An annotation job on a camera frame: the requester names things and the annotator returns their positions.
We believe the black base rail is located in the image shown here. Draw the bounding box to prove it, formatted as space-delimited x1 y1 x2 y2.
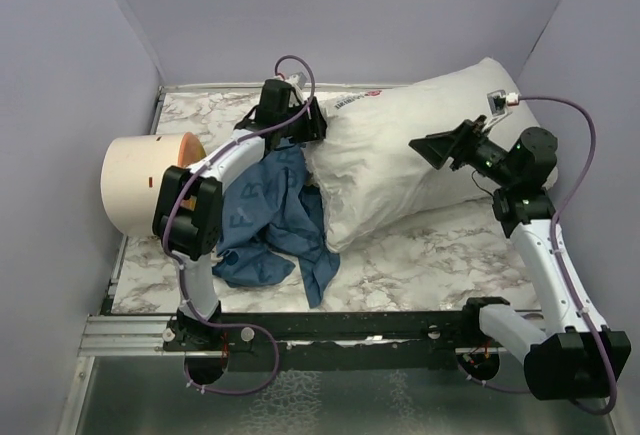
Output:
163 308 498 372

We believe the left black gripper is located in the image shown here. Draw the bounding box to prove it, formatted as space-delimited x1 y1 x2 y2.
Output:
278 96 332 144

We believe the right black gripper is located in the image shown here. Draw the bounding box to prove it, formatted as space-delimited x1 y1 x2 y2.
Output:
410 115 517 187

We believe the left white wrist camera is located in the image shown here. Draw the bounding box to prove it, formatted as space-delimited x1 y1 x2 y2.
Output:
276 72 308 99

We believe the blue lettered pillowcase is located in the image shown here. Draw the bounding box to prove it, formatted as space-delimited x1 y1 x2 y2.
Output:
212 145 340 308

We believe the white pillow with red logo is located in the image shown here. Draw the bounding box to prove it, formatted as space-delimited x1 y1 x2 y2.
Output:
305 57 518 253

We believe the aluminium frame rail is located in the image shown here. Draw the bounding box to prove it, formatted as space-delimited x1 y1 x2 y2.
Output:
78 315 172 357

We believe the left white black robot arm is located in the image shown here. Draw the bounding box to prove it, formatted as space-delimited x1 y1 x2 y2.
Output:
152 73 326 350

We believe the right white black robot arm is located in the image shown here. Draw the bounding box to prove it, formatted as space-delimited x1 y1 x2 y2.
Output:
409 117 631 405

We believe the cream cylinder with orange lid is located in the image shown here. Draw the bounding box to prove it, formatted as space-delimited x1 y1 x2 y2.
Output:
100 132 206 237

